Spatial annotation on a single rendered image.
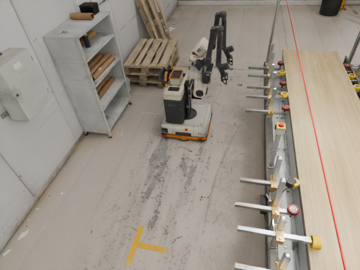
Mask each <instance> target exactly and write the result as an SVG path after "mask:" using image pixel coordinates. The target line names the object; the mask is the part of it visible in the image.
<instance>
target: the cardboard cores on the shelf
mask: <svg viewBox="0 0 360 270"><path fill-rule="evenodd" d="M95 35H96V33H95V32H94V31H93V30H90V31H88V32H87V36H88V39H89V40H90V39H92V38H93V37H94V36H95ZM79 40H80V43H81V46H83V45H84V44H85V43H84V39H83V36H82V37H81V38H79ZM114 60H115V57H114V56H113V55H111V54H110V53H109V52H108V53H106V54H105V55H103V54H102V53H100V54H99V55H97V54H95V55H94V56H93V57H92V58H91V59H90V60H89V61H88V62H87V64H88V67H89V70H90V72H91V75H92V78H93V81H95V80H96V79H97V78H98V77H99V76H100V75H101V74H102V72H103V71H104V70H105V69H106V68H107V67H108V66H109V65H110V64H111V63H112V62H113V61H114ZM114 80H115V78H114V77H113V76H111V77H110V78H109V80H108V79H107V78H106V77H104V79H103V80H102V81H101V82H100V83H99V85H98V86H97V87H96V90H97V93H98V96H99V99H100V100H101V98H102V97H103V95H104V94H105V92H106V91H107V90H108V88H109V87H110V85H111V84H112V83H113V81H114Z"/></svg>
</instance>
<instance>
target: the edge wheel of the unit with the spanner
mask: <svg viewBox="0 0 360 270"><path fill-rule="evenodd" d="M287 212H288V213H289V214H290V215H293V216H295V215H297V214H298V213H299V207H298V206H297V205H295V204H290V205H288V208H287Z"/></svg>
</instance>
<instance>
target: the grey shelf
mask: <svg viewBox="0 0 360 270"><path fill-rule="evenodd" d="M111 29H112V30H111ZM90 30H93V31H94V32H95V33H96V35H95V36H94V37H93V38H92V39H90V41H89V42H90V45H91V47H90V48H86V46H85V45H83V46H81V43H80V40H79V38H81V37H82V36H83V35H84V34H85V33H87V32H88V31H90ZM62 31H68V33H65V34H61V32H62ZM43 38H44V40H45V42H46V45H47V47H48V49H49V52H50V54H51V56H52V59H53V61H54V63H55V65H56V68H57V71H58V73H59V75H60V77H61V80H62V82H63V84H64V87H65V89H66V91H67V94H68V96H69V98H70V100H71V103H72V105H73V107H74V110H75V112H76V114H77V116H78V119H79V122H80V124H81V126H82V129H83V131H84V133H85V135H86V136H87V135H88V133H86V132H96V133H105V134H108V136H109V138H112V135H111V132H110V131H111V129H112V128H113V126H114V124H115V122H116V121H117V119H118V118H119V116H120V115H121V113H122V112H123V110H124V108H125V107H126V105H127V104H128V102H130V103H129V104H130V105H131V104H132V102H131V98H130V93H129V89H128V85H127V82H126V77H125V73H124V68H123V64H122V60H121V55H120V52H119V48H118V43H117V39H116V34H115V30H114V26H113V21H112V18H111V14H110V11H100V12H99V13H97V14H96V15H95V16H94V19H93V20H72V19H71V18H70V19H68V20H67V21H65V22H64V23H62V24H61V25H59V26H58V27H56V28H55V29H53V30H52V31H51V32H49V33H48V34H46V35H45V36H43ZM115 44H116V45H115ZM100 53H102V54H103V55H105V54H106V53H110V54H111V55H113V56H114V57H115V60H114V61H113V62H112V63H111V64H110V65H109V66H108V67H107V68H106V69H105V70H104V71H103V72H102V74H101V75H100V76H99V77H98V78H97V79H96V80H95V81H93V78H92V75H91V72H90V70H89V67H88V64H87V62H88V61H89V60H90V59H91V58H92V57H93V56H94V55H95V54H97V55H99V54H100ZM121 68H122V69H121ZM111 76H113V77H114V78H115V80H114V81H113V83H112V84H111V85H110V87H109V88H108V90H107V91H106V92H105V94H104V95H103V97H102V98H101V100H100V99H99V96H98V93H97V90H96V87H97V86H98V85H99V83H100V82H101V81H102V80H103V79H104V77H106V78H107V79H108V80H109V78H110V77H111ZM126 90H127V91H126Z"/></svg>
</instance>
